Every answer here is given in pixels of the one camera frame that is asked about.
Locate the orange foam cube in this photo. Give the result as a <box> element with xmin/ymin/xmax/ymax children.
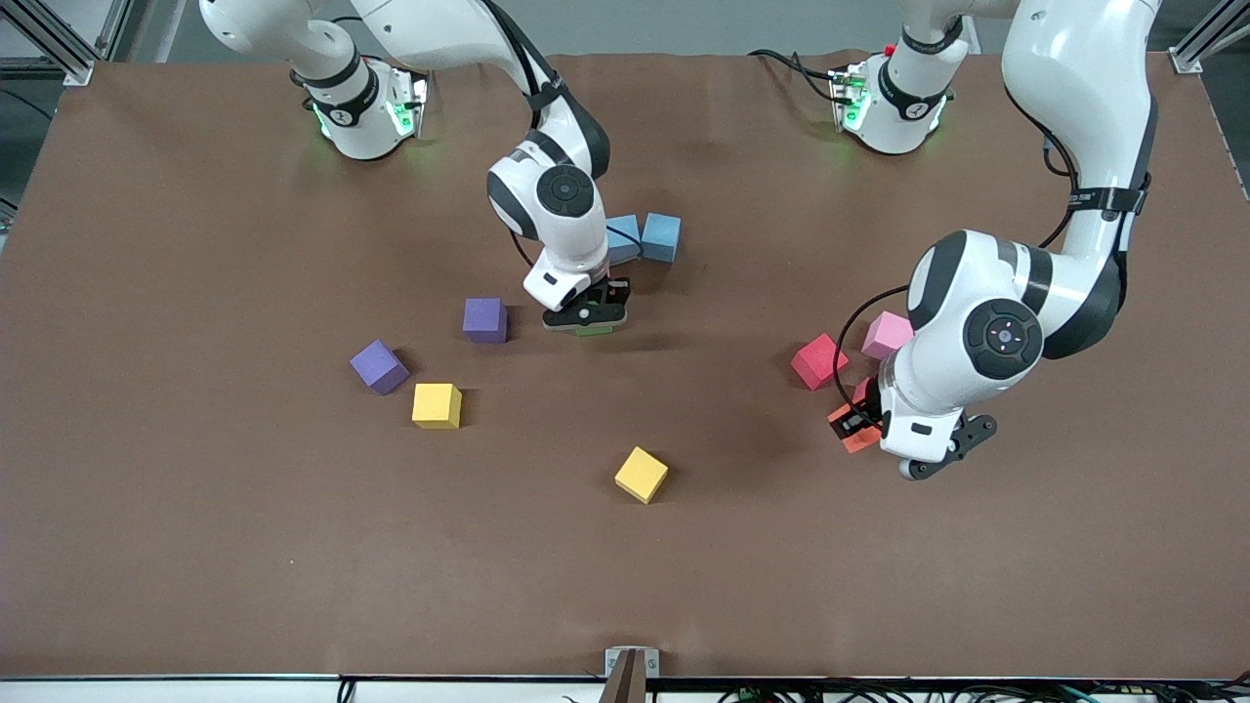
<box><xmin>828</xmin><ymin>402</ymin><xmax>883</xmax><ymax>455</ymax></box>

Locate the large table mat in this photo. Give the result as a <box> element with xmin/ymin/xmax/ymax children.
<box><xmin>0</xmin><ymin>49</ymin><xmax>1250</xmax><ymax>682</ymax></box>

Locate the grey metal bracket plate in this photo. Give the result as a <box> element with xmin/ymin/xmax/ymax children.
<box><xmin>605</xmin><ymin>647</ymin><xmax>661</xmax><ymax>679</ymax></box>

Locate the yellow foam cube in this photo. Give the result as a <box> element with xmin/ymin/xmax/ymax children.
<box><xmin>411</xmin><ymin>383</ymin><xmax>463</xmax><ymax>431</ymax></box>
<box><xmin>614</xmin><ymin>446</ymin><xmax>670</xmax><ymax>505</ymax></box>

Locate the black arm base cable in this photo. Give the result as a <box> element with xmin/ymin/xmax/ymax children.
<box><xmin>747</xmin><ymin>47</ymin><xmax>846</xmax><ymax>103</ymax></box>

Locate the blue foam cube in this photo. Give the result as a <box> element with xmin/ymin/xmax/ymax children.
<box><xmin>607</xmin><ymin>215</ymin><xmax>646</xmax><ymax>266</ymax></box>
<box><xmin>641</xmin><ymin>213</ymin><xmax>683</xmax><ymax>264</ymax></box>

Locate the purple foam cube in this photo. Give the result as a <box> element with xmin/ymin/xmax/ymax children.
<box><xmin>350</xmin><ymin>340</ymin><xmax>411</xmax><ymax>396</ymax></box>
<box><xmin>462</xmin><ymin>298</ymin><xmax>509</xmax><ymax>345</ymax></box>

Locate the aluminium frame profile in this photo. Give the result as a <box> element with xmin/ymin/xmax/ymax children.
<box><xmin>96</xmin><ymin>0</ymin><xmax>135</xmax><ymax>62</ymax></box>
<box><xmin>1169</xmin><ymin>0</ymin><xmax>1250</xmax><ymax>76</ymax></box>
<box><xmin>0</xmin><ymin>0</ymin><xmax>96</xmax><ymax>87</ymax></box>

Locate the pink foam cube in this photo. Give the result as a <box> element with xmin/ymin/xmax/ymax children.
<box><xmin>861</xmin><ymin>310</ymin><xmax>915</xmax><ymax>360</ymax></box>

